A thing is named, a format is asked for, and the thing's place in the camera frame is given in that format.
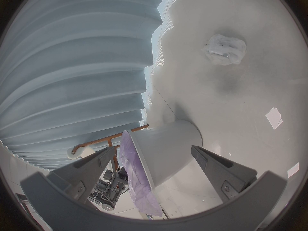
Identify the pale blue curtain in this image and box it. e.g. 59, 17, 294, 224
0, 0, 174, 173

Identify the white trash bin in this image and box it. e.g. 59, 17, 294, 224
131, 120, 203, 192

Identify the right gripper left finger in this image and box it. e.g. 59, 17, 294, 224
47, 146, 116, 203

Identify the white cushioned wooden chair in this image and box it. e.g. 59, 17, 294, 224
67, 124, 150, 171

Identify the crumpled white paper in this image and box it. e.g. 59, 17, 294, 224
204, 34, 247, 66

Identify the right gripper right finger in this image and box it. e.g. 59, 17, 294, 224
191, 145, 258, 202

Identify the purple plastic bag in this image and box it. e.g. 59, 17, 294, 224
120, 130, 164, 217

